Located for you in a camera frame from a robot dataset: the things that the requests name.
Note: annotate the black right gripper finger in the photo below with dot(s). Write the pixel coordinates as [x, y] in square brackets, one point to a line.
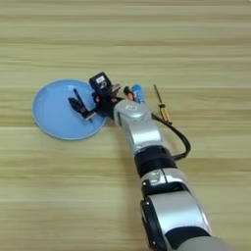
[95, 99]
[77, 106]

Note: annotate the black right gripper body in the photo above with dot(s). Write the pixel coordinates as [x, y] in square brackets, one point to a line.
[106, 104]

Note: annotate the black box with white label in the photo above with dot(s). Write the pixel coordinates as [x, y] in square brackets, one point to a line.
[100, 82]

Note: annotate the round blue plate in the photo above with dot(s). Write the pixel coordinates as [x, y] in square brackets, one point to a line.
[55, 114]

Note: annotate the orange and black pliers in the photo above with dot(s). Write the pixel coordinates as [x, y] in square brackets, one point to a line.
[128, 92]

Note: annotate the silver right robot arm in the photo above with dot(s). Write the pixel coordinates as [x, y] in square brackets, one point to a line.
[157, 157]

